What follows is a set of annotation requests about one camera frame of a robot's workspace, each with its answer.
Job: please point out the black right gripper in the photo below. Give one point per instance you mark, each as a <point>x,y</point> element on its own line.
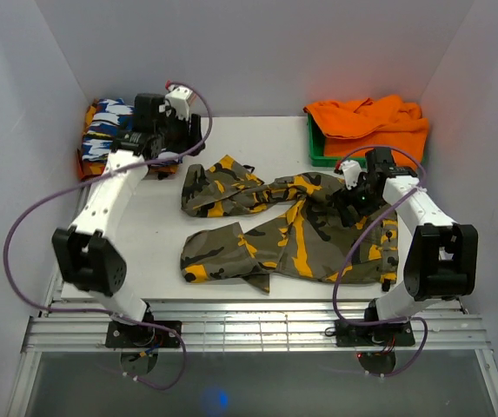
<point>342,198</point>

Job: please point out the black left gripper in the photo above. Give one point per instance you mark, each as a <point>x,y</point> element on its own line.
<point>185,125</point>

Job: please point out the olive yellow camouflage trousers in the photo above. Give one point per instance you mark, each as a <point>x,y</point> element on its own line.
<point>307,241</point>

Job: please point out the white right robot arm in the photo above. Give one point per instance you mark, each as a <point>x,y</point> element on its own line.
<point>442,256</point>

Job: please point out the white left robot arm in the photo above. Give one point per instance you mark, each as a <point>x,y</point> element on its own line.
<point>85,252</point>

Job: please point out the blue white camouflage folded trousers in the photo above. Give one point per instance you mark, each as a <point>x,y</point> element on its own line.
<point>103,120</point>

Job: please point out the orange camouflage folded trousers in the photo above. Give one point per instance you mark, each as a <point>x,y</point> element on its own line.
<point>87,170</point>

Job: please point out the green plastic bin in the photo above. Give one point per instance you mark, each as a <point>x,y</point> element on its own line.
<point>353,133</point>

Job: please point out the orange crumpled cloth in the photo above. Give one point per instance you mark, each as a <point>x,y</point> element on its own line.
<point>391,108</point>

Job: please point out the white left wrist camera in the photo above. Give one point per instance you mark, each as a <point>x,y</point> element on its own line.
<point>180,98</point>

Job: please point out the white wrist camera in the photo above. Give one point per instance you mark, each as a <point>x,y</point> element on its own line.
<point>351,171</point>
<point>180,98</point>

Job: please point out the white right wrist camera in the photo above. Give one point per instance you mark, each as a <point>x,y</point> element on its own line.
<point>351,171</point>

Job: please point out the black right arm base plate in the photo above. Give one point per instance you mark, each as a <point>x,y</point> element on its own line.
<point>399,334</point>

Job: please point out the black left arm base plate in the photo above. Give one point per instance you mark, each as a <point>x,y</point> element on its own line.
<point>121,335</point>

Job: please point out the aluminium rail frame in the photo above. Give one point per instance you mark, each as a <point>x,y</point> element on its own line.
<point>249,354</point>

